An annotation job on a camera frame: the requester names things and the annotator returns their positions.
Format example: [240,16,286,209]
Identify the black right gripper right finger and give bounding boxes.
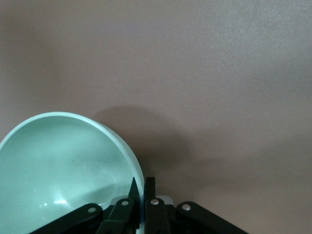
[144,176,251,234]

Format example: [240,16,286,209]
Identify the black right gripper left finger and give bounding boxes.
[29,176,138,234]

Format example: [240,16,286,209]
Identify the light green bowl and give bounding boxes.
[0,111,145,234]

